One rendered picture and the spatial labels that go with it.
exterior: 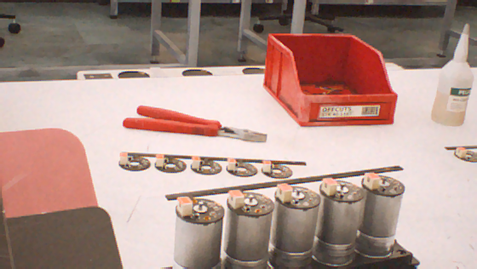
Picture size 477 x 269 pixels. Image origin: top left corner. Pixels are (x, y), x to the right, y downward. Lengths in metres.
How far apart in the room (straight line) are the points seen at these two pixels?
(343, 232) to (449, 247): 0.12
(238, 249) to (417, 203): 0.21
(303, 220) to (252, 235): 0.03
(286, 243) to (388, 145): 0.28
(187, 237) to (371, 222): 0.11
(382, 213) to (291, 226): 0.06
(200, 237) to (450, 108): 0.41
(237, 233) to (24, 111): 0.34
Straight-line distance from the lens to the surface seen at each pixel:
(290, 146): 0.59
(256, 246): 0.35
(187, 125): 0.59
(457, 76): 0.69
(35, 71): 2.70
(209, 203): 0.35
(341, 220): 0.37
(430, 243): 0.47
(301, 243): 0.37
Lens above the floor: 0.98
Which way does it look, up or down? 22 degrees down
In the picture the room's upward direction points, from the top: 5 degrees clockwise
